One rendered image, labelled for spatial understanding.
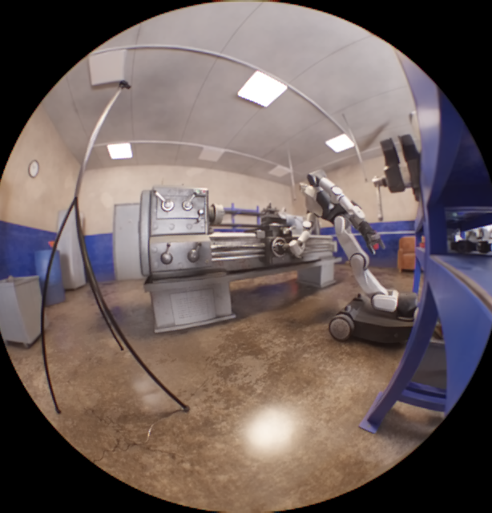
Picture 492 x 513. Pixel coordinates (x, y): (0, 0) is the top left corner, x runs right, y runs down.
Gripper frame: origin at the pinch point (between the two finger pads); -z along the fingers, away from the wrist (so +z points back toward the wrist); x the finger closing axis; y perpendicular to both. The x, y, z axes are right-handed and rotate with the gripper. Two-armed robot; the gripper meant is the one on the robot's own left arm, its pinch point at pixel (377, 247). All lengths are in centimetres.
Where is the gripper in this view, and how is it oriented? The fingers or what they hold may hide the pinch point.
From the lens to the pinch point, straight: 110.5
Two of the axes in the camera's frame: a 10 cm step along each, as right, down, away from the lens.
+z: -2.3, -8.3, 5.0
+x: -9.4, 3.2, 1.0
